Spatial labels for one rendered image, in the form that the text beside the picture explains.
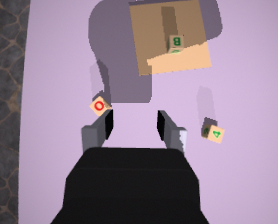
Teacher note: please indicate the tan letter block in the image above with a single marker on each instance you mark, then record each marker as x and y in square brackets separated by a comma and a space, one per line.
[99, 105]
[175, 44]
[213, 133]

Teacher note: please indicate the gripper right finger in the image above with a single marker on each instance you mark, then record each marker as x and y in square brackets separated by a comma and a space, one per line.
[173, 136]

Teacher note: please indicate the peach flat mat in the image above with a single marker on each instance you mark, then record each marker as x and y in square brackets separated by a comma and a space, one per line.
[153, 23]

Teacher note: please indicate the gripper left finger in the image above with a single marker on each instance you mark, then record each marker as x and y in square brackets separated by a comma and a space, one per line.
[95, 135]

